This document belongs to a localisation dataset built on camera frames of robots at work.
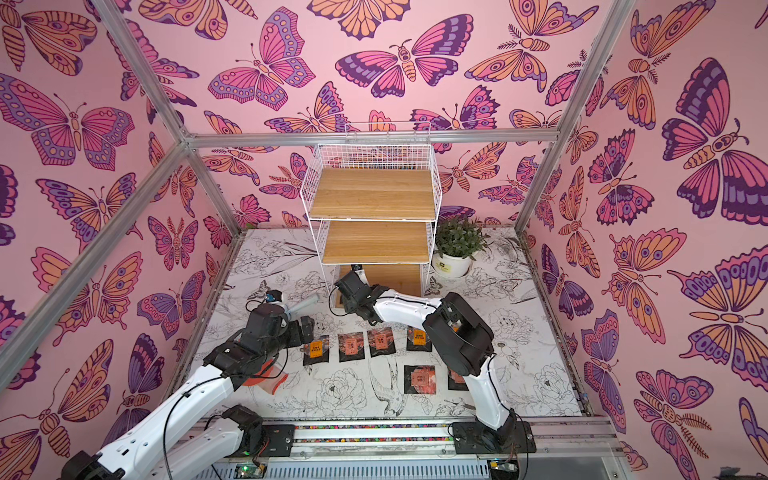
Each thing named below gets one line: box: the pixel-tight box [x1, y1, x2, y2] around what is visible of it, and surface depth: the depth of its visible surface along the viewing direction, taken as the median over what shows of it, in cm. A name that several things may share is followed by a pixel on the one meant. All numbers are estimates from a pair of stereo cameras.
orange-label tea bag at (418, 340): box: [406, 325, 432, 352], surface depth 92 cm
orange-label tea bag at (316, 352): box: [303, 335, 330, 366], surface depth 89 cm
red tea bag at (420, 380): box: [404, 365, 437, 395], surface depth 85 cm
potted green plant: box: [432, 215, 493, 279], surface depth 94 cm
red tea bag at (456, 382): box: [448, 368, 469, 391], surface depth 85 cm
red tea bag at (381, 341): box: [367, 327, 396, 357], surface depth 92 cm
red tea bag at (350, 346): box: [337, 332, 365, 363], surface depth 91 cm
